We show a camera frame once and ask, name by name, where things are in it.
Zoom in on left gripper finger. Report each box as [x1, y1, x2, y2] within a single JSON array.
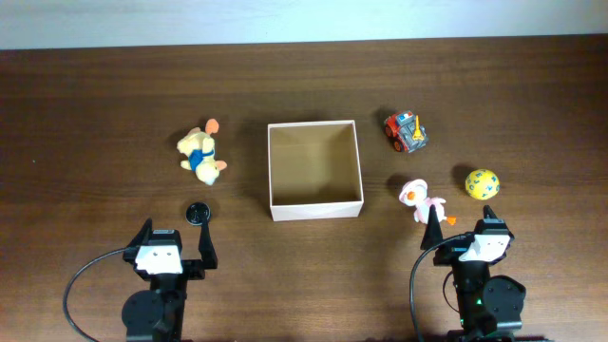
[[199, 223, 218, 269], [126, 218, 152, 249]]

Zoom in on black round lid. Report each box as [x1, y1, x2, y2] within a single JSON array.
[[185, 202, 211, 226]]

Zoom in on pink hat duck figure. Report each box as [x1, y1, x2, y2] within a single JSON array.
[[398, 179, 457, 225]]

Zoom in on yellow plush duck toy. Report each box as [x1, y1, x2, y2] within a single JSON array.
[[177, 119, 227, 186]]

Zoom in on red grey toy truck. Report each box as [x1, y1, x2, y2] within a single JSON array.
[[384, 111, 428, 153]]

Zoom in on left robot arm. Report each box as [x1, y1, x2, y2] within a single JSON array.
[[122, 218, 218, 342]]

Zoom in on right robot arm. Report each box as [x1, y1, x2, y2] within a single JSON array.
[[421, 205, 526, 341]]

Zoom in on yellow ball blue letters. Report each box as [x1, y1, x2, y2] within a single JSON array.
[[465, 169, 501, 200]]

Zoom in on white cardboard box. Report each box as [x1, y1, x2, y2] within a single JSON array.
[[268, 120, 365, 221]]

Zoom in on right black cable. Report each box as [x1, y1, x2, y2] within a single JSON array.
[[408, 233, 471, 342]]

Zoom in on black cable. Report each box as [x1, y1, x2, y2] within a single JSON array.
[[63, 246, 129, 342], [408, 233, 471, 342]]

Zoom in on left black cable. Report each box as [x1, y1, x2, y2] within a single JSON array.
[[63, 246, 129, 342]]

